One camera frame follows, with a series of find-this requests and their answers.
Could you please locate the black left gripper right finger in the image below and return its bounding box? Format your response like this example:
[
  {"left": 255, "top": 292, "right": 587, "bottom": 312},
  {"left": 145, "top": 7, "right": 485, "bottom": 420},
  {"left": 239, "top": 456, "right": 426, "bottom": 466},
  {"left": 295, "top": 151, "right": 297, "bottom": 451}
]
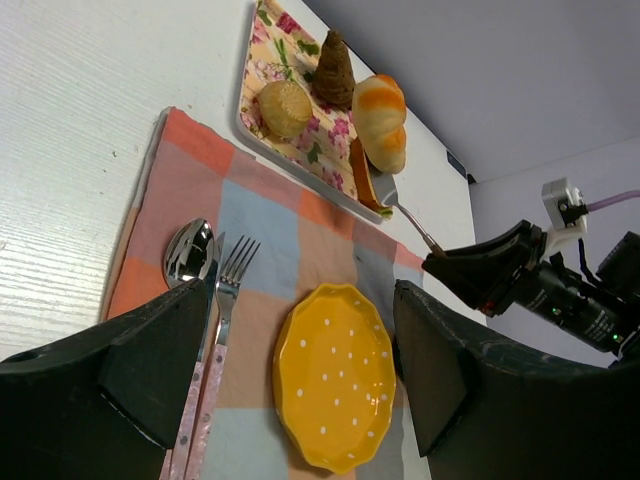
[{"left": 393, "top": 280, "right": 639, "bottom": 479}]

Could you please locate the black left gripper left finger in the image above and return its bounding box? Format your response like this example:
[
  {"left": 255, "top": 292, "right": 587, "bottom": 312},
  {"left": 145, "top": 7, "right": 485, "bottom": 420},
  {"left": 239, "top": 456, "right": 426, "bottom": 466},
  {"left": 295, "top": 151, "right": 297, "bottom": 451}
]
[{"left": 1, "top": 280, "right": 207, "bottom": 479}]

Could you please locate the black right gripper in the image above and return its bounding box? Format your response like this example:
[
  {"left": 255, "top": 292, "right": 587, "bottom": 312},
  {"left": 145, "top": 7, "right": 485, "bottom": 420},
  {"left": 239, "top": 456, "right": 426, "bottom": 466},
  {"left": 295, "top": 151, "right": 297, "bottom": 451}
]
[{"left": 422, "top": 220, "right": 625, "bottom": 355}]

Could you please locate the steel spatula wooden handle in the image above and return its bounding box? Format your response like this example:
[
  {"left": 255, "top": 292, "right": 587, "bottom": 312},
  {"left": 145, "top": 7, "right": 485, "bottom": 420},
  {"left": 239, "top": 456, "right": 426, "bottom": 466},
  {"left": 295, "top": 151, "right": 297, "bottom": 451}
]
[{"left": 369, "top": 166, "right": 446, "bottom": 258}]

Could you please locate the brown toast slice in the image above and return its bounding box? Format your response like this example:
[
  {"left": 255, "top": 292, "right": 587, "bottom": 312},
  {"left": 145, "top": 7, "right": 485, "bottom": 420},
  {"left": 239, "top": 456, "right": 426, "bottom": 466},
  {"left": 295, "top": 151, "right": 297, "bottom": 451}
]
[{"left": 349, "top": 138, "right": 393, "bottom": 220}]

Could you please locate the orange striped bread roll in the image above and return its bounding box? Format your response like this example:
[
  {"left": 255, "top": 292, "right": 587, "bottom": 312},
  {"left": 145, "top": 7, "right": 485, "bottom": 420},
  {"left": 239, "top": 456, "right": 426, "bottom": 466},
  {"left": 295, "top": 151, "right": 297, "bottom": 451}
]
[{"left": 352, "top": 74, "right": 407, "bottom": 175}]

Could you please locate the right blue corner label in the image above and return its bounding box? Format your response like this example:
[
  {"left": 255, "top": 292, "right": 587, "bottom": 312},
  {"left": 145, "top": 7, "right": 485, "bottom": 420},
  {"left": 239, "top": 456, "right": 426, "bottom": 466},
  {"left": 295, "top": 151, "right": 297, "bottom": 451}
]
[{"left": 446, "top": 151, "right": 467, "bottom": 178}]

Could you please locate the yellow dotted plate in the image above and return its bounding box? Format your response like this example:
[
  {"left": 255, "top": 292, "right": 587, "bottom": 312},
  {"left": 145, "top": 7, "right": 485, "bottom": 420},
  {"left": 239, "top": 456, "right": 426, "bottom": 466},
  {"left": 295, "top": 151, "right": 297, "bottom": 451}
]
[{"left": 272, "top": 283, "right": 396, "bottom": 475}]

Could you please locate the checkered orange grey placemat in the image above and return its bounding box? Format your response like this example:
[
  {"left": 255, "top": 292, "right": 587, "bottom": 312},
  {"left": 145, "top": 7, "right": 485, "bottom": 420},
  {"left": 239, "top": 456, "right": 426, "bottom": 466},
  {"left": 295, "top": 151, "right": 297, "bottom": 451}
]
[{"left": 106, "top": 107, "right": 429, "bottom": 479}]

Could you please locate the brown chocolate croissant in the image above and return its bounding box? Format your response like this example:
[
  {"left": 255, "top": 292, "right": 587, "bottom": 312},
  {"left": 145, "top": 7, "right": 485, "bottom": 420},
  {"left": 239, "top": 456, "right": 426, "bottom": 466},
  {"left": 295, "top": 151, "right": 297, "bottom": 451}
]
[{"left": 312, "top": 30, "right": 355, "bottom": 109}]

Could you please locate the small round yellow muffin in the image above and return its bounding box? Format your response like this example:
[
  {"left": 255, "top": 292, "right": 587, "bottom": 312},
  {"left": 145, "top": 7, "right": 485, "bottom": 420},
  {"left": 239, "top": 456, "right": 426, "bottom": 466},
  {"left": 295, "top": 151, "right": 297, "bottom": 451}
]
[{"left": 258, "top": 80, "right": 313, "bottom": 138}]

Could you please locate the floral rectangular tray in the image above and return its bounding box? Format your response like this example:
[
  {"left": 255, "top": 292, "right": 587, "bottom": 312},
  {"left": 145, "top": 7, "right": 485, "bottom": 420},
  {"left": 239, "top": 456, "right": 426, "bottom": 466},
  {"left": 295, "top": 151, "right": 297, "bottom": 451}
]
[{"left": 238, "top": 1, "right": 392, "bottom": 222}]

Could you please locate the steel knife pink handle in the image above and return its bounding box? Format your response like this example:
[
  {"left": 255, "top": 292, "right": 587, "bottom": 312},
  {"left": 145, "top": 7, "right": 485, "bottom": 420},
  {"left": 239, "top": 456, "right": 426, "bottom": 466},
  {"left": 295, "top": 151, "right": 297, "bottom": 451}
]
[{"left": 197, "top": 230, "right": 227, "bottom": 364}]

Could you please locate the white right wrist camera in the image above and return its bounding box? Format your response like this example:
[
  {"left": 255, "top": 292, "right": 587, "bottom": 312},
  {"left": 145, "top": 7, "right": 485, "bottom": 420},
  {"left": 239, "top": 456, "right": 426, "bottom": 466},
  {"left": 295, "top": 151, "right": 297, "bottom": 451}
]
[{"left": 541, "top": 178, "right": 587, "bottom": 250}]

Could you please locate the steel fork pink handle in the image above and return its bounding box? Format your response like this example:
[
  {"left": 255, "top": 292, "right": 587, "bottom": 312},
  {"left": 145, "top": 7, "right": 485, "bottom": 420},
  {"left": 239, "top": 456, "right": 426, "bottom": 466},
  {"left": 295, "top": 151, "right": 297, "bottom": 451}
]
[{"left": 184, "top": 235, "right": 261, "bottom": 479}]

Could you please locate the steel spoon pink handle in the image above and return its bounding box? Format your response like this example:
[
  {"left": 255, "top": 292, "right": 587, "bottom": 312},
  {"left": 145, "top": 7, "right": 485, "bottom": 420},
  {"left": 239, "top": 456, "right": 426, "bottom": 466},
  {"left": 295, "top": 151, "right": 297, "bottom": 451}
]
[{"left": 158, "top": 217, "right": 216, "bottom": 480}]

